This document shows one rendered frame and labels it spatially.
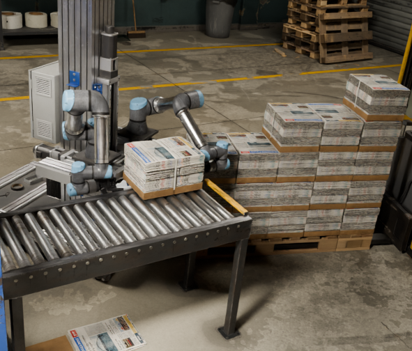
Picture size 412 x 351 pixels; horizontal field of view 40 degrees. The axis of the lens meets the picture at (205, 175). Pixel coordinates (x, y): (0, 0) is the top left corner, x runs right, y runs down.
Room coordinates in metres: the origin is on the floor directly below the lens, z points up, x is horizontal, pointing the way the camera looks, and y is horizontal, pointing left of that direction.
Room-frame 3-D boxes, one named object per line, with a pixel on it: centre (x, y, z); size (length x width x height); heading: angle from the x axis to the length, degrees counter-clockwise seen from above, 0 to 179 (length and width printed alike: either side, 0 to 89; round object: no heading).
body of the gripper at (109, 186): (2.88, 0.56, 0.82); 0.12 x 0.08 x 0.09; 124
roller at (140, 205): (2.65, 0.27, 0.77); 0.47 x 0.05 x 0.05; 34
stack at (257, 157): (3.75, -0.44, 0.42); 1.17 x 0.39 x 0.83; 106
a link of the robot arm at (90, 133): (3.26, 0.70, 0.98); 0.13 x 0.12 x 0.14; 106
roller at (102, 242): (2.47, 0.54, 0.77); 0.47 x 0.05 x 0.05; 34
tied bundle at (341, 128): (3.87, -0.85, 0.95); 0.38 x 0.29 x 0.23; 16
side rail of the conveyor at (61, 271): (2.34, 0.29, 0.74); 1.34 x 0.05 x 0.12; 124
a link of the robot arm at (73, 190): (2.79, 0.70, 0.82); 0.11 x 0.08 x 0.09; 124
